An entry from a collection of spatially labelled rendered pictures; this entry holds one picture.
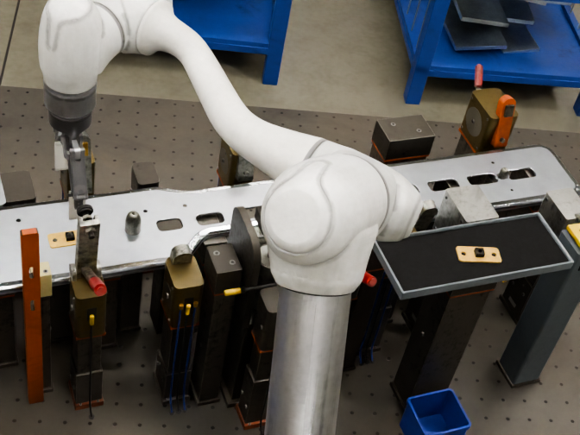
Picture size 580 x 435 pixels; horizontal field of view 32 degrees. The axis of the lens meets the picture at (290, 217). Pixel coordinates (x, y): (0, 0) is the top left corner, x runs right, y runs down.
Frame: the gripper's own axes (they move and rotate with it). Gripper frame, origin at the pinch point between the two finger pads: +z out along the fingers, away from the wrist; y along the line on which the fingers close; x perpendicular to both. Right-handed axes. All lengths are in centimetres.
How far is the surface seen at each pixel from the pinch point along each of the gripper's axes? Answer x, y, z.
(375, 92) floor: -154, 150, 113
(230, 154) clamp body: -37.7, 14.5, 9.9
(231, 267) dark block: -24.9, -24.0, 1.6
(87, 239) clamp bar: 0.2, -16.9, -3.5
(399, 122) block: -81, 19, 10
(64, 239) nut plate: 1.1, -0.3, 13.3
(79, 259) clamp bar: 1.3, -16.0, 2.3
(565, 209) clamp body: -104, -18, 7
